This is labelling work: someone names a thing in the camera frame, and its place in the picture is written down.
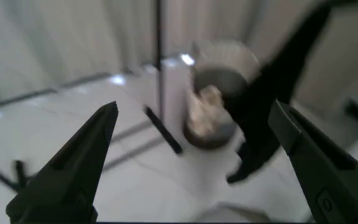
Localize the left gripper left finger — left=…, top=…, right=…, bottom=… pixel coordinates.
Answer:
left=6, top=100, right=119, bottom=224

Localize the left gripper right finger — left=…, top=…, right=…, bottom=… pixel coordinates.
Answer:
left=267, top=99, right=358, bottom=224

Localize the black t-shirt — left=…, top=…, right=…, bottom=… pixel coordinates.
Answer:
left=226, top=0, right=334, bottom=185

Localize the black clothes rack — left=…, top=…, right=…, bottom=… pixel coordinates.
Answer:
left=0, top=0, right=185, bottom=192

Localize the white laundry basket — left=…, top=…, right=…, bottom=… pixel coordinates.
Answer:
left=181, top=39, right=262, bottom=151

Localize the cream printed garment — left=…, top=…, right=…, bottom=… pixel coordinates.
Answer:
left=186, top=84, right=225, bottom=139

